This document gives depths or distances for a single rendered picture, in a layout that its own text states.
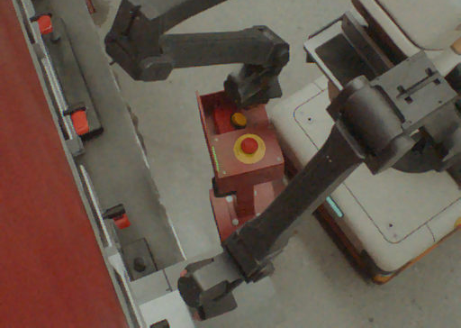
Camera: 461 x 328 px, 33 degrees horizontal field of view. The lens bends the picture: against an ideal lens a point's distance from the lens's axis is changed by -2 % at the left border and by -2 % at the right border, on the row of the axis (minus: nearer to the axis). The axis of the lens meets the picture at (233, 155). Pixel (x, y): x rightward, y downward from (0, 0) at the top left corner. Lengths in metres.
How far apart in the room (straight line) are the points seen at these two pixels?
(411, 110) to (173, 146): 1.74
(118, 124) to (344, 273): 1.07
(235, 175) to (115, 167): 0.28
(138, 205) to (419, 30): 0.72
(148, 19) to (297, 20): 1.63
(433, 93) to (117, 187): 0.89
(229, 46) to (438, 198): 1.06
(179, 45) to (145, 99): 1.36
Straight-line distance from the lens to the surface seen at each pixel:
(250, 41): 1.53
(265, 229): 1.19
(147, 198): 1.69
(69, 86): 1.79
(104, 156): 1.74
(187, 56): 1.41
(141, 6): 1.29
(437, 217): 2.34
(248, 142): 1.79
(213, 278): 1.27
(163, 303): 1.51
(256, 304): 1.50
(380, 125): 0.98
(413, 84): 1.00
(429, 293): 2.58
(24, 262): 0.58
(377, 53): 1.57
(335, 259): 2.55
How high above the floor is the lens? 2.49
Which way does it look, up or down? 71 degrees down
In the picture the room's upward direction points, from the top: 5 degrees counter-clockwise
